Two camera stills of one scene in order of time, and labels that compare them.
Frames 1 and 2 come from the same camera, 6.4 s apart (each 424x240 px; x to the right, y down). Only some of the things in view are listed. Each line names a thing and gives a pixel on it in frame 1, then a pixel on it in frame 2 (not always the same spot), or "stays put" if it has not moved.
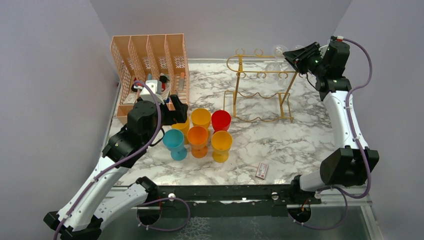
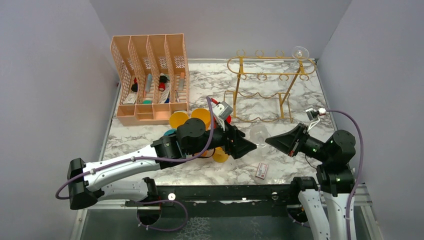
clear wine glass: (277, 72) → (259, 133)
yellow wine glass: (201, 117) stays put
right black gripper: (298, 57) → (288, 141)
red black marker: (163, 79) stays put
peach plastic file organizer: (152, 67) stays put
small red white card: (261, 170) stays put
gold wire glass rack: (262, 87) stays put
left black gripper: (177, 116) → (236, 145)
